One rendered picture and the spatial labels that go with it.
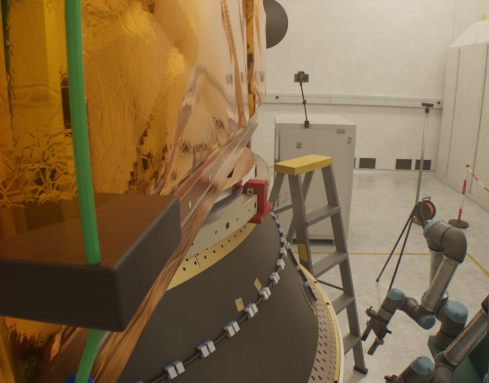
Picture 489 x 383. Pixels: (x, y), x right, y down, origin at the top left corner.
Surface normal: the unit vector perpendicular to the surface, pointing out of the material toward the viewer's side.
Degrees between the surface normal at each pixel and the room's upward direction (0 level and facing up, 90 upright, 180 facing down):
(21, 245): 0
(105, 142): 89
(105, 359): 90
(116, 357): 90
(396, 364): 0
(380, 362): 0
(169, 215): 90
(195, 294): 62
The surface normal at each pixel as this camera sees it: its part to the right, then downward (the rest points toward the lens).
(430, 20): -0.07, 0.29
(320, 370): 0.65, -0.64
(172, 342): 0.65, -0.28
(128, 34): 0.97, 0.06
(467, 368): 0.00, -0.96
